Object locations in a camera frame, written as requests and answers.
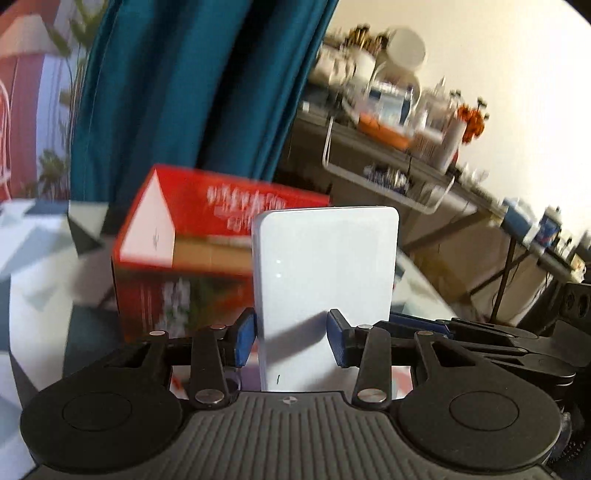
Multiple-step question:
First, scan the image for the blue container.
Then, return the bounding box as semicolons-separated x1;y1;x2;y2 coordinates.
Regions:
501;198;542;241

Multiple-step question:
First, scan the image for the teal curtain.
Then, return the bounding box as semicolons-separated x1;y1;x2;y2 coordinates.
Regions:
69;0;340;204

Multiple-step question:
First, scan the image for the orange flower bouquet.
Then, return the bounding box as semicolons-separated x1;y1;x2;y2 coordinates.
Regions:
455;98;490;144

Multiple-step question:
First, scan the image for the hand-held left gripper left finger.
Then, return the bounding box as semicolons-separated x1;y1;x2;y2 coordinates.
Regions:
106;308;257;409

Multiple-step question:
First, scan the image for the blue white box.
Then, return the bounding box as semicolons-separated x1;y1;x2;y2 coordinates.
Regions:
369;83;413;125

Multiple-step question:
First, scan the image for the white round mirror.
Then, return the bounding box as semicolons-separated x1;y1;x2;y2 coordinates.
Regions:
385;28;428;71

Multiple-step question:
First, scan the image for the white rectangular case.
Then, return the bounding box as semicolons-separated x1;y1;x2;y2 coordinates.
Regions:
252;206;400;394

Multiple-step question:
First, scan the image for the grey folding table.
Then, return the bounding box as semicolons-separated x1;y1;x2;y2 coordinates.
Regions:
277;99;591;324

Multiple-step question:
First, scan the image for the orange tray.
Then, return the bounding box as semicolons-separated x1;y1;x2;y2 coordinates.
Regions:
358;113;415;151

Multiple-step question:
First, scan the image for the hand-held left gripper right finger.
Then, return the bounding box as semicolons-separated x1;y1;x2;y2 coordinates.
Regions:
326;309;485;409

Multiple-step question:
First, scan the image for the dried flower bunch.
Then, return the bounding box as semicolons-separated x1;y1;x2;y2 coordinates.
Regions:
325;25;393;52

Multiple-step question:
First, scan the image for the white vase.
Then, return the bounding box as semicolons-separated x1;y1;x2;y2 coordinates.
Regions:
436;117;465;169

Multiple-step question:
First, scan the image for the geometric patterned tablecloth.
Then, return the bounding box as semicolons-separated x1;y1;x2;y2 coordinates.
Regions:
0;199;460;480

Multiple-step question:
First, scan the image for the pile of foil packets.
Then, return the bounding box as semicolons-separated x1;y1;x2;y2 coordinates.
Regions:
364;164;413;193

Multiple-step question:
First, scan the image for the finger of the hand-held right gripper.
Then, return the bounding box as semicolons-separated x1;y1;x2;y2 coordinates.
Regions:
390;313;552;339
376;322;525;360

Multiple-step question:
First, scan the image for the red strawberry carton box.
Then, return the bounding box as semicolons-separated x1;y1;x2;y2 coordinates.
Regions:
112;165;331;344

